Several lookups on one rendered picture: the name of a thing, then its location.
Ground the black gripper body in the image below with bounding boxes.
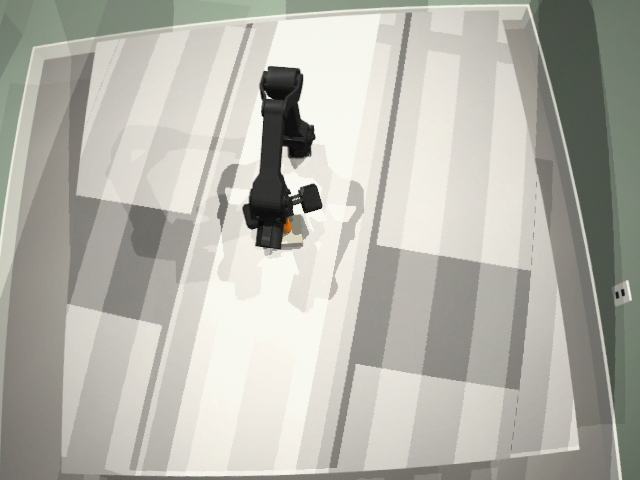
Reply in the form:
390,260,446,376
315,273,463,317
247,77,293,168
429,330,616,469
242,183,323,230

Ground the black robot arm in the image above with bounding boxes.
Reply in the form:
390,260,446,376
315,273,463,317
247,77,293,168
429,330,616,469
248,66,316,249

